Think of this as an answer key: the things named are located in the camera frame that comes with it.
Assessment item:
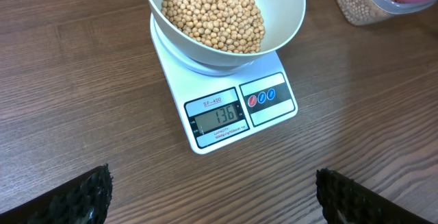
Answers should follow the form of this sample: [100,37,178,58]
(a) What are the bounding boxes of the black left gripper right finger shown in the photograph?
[315,169,431,224]

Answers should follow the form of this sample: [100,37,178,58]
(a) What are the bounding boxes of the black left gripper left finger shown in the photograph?
[1,164,113,224]

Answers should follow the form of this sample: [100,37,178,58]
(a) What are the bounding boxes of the white digital kitchen scale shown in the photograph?
[150,18,298,154]

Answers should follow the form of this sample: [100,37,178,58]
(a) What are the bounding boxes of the white bowl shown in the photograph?
[149,0,306,66]

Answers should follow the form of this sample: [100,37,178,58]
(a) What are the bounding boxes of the soybeans in white bowl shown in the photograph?
[161,0,265,53]

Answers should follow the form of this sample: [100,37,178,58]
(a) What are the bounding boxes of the clear plastic container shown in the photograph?
[334,0,438,27]

